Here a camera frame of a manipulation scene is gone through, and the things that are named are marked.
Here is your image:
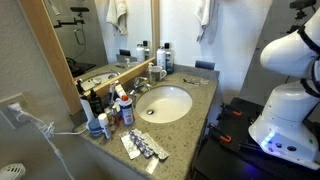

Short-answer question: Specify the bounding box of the white terry towel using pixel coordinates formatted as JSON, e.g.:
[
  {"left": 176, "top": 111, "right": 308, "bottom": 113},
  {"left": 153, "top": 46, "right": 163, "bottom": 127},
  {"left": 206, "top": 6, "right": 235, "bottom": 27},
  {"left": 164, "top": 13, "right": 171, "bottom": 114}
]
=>
[{"left": 195, "top": 0, "right": 219, "bottom": 44}]

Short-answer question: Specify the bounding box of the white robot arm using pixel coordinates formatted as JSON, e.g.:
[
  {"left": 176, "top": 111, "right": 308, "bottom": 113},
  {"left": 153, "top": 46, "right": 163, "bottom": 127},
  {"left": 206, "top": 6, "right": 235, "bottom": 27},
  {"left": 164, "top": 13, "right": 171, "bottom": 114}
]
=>
[{"left": 248, "top": 9, "right": 320, "bottom": 170}]

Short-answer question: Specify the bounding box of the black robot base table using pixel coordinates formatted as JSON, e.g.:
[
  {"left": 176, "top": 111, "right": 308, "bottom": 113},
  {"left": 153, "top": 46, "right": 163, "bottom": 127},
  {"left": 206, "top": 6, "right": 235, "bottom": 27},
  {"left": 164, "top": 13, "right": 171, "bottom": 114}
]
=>
[{"left": 192, "top": 98, "right": 320, "bottom": 180}]

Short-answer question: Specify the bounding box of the white oval sink basin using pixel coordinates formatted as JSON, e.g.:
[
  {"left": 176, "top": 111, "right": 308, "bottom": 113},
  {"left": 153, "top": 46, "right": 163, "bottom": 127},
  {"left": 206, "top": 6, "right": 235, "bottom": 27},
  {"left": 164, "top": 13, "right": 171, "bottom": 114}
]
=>
[{"left": 135, "top": 85, "right": 193, "bottom": 124}]

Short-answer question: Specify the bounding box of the chrome sink faucet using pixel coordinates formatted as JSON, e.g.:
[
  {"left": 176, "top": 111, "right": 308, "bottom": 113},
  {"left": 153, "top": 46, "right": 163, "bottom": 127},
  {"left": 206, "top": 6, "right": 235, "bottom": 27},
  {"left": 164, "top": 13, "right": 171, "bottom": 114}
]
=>
[{"left": 129, "top": 76, "right": 152, "bottom": 95}]

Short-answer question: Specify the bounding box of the white ceramic mug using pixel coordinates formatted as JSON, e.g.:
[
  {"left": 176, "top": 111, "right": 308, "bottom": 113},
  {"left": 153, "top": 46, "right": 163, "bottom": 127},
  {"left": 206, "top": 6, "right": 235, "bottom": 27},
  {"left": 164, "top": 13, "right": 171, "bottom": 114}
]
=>
[{"left": 151, "top": 66, "right": 167, "bottom": 81}]

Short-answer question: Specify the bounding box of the small clear pump bottle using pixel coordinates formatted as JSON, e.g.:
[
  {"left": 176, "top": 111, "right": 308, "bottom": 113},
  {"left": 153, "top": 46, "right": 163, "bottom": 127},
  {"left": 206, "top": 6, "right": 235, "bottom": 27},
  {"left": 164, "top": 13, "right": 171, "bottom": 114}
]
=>
[{"left": 147, "top": 62, "right": 154, "bottom": 83}]

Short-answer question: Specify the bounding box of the razor on counter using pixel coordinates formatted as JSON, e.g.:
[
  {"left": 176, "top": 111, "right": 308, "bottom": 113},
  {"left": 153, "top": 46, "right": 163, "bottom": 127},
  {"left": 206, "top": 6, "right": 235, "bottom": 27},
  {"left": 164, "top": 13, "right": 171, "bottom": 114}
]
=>
[{"left": 183, "top": 79, "right": 200, "bottom": 86}]

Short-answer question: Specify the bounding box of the dark shampoo bottle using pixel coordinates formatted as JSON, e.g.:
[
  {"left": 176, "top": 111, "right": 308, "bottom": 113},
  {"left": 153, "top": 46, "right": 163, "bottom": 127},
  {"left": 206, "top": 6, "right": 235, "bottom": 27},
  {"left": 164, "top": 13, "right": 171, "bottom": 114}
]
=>
[{"left": 164, "top": 43, "right": 174, "bottom": 74}]

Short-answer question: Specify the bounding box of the white lotion bottle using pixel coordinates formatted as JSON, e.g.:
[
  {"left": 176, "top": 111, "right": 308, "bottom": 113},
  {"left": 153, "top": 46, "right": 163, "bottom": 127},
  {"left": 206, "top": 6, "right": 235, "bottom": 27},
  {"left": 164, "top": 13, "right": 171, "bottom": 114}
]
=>
[{"left": 157, "top": 46, "right": 165, "bottom": 69}]

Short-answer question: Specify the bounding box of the shaving foam can orange cap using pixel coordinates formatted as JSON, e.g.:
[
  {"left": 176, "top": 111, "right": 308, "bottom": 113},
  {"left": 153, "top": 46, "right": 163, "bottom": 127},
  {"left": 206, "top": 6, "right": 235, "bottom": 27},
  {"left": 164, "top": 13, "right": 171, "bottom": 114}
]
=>
[{"left": 120, "top": 95, "right": 134, "bottom": 125}]

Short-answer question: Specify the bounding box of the toothpaste tube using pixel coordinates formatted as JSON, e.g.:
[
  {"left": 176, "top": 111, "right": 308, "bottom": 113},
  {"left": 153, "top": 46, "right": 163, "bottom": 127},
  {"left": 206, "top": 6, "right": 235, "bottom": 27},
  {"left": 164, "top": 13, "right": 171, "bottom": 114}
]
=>
[{"left": 109, "top": 80, "right": 126, "bottom": 104}]

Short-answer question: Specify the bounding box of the small red bottle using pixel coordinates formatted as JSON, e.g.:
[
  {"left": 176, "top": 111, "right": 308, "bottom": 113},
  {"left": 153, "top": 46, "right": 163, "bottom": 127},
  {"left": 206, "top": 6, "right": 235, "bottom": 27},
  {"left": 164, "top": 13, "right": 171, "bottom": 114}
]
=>
[{"left": 112, "top": 106, "right": 120, "bottom": 126}]

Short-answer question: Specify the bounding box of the purple blister pack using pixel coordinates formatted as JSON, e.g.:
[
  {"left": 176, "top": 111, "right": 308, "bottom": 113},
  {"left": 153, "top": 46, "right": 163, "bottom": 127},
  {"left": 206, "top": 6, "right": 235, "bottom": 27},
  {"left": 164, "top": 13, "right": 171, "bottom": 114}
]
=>
[{"left": 129, "top": 131, "right": 154, "bottom": 158}]

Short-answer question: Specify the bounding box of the white roll-on deodorant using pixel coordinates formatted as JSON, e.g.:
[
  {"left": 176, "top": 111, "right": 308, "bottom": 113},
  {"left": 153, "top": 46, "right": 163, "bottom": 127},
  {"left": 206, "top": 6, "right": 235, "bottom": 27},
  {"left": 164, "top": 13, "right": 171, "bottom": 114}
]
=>
[{"left": 98, "top": 113, "right": 111, "bottom": 139}]

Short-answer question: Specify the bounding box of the silver blister pack left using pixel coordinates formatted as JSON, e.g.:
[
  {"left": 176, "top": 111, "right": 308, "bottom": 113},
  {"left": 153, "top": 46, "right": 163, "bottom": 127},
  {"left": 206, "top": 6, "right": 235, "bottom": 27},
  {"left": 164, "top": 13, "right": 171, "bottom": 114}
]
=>
[{"left": 120, "top": 132, "right": 140, "bottom": 160}]

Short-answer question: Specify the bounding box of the dark glass bottle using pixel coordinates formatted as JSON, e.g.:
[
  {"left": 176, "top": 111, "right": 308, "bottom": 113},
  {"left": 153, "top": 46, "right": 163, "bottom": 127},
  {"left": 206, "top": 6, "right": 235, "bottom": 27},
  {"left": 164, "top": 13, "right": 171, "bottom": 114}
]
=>
[{"left": 89, "top": 89, "right": 104, "bottom": 114}]

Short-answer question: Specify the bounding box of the white tall tube bottle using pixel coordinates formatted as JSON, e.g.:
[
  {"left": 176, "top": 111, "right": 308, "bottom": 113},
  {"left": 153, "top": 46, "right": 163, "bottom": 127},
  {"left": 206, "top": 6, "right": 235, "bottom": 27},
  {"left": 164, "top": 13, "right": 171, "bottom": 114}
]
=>
[{"left": 80, "top": 98, "right": 94, "bottom": 121}]

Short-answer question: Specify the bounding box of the blue round jar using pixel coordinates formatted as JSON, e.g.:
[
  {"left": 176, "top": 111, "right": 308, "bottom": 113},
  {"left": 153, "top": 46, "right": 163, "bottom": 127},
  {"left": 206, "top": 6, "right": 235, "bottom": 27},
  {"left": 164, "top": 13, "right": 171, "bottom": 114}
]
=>
[{"left": 87, "top": 119, "right": 102, "bottom": 137}]

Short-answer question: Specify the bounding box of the dark blue wall box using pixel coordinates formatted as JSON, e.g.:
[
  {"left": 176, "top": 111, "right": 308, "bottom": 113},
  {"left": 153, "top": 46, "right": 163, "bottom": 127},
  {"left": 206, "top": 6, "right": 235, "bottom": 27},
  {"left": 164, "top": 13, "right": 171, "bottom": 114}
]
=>
[{"left": 195, "top": 60, "right": 215, "bottom": 70}]

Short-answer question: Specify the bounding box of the orange handled clamp upper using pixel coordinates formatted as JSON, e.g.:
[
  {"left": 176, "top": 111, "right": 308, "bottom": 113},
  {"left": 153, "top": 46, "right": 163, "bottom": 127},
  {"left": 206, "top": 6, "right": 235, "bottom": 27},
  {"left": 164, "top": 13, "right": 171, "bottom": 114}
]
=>
[{"left": 217, "top": 103, "right": 242, "bottom": 121}]

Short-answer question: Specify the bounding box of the orange handled clamp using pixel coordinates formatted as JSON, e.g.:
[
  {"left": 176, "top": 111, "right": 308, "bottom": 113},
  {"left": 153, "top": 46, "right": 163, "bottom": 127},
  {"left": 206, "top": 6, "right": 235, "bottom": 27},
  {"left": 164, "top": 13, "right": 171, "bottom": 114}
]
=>
[
  {"left": 217, "top": 103, "right": 242, "bottom": 121},
  {"left": 207, "top": 123, "right": 232, "bottom": 143}
]

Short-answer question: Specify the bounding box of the orange handled clamp lower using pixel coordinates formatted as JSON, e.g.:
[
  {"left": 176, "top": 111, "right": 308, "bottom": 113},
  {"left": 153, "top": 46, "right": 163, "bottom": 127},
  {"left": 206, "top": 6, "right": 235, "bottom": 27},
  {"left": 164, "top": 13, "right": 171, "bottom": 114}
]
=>
[{"left": 207, "top": 123, "right": 232, "bottom": 143}]

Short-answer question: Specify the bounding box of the wood framed wall mirror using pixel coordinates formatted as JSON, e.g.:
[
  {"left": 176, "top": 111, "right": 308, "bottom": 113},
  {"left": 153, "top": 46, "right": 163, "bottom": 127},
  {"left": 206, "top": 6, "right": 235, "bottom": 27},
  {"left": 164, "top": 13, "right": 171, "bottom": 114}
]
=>
[{"left": 18, "top": 0, "right": 159, "bottom": 115}]

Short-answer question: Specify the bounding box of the white power cable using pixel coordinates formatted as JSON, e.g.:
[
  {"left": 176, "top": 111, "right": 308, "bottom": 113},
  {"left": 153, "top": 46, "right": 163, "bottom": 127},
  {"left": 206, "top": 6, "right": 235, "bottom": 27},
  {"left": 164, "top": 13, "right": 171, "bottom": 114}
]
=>
[{"left": 16, "top": 111, "right": 88, "bottom": 180}]

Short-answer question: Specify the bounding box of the white wall outlet plug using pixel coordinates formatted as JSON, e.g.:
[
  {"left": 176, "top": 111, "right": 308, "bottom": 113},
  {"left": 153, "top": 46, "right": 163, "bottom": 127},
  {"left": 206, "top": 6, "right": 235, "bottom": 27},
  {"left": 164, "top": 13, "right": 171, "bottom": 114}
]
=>
[{"left": 8, "top": 102, "right": 22, "bottom": 116}]

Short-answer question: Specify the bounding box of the black camera on mount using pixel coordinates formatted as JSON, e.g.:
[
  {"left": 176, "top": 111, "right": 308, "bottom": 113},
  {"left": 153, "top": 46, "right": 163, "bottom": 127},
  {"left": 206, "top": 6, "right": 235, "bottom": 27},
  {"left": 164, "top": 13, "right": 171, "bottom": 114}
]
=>
[{"left": 287, "top": 0, "right": 317, "bottom": 34}]

